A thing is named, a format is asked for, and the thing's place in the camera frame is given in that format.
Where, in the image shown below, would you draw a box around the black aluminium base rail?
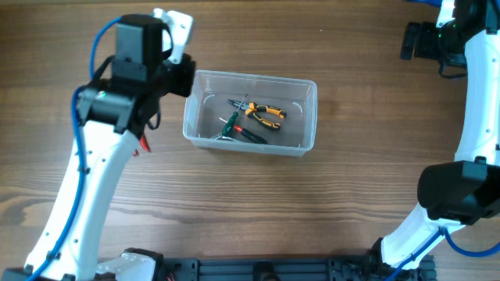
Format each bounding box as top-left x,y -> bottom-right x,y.
163,255 -> 437,281

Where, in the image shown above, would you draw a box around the clear plastic container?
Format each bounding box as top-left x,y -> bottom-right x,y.
183,70 -> 318,156

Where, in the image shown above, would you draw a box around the black red handled screwdriver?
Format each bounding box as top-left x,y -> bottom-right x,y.
220,118 -> 268,144

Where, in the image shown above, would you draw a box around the red handled pruning shears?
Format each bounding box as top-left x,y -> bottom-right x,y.
133,134 -> 152,157

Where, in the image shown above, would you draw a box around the orange black pliers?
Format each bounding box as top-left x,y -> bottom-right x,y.
227,98 -> 288,132

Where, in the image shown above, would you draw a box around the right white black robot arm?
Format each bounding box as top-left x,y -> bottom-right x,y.
362,0 -> 499,280

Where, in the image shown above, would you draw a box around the silver metal wrench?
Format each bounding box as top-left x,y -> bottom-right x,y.
211,133 -> 238,142

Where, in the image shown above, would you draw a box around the green handled screwdriver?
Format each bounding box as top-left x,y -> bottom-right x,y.
221,95 -> 248,137

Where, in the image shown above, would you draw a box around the left blue cable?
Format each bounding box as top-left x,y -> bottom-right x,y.
25,15 -> 124,281

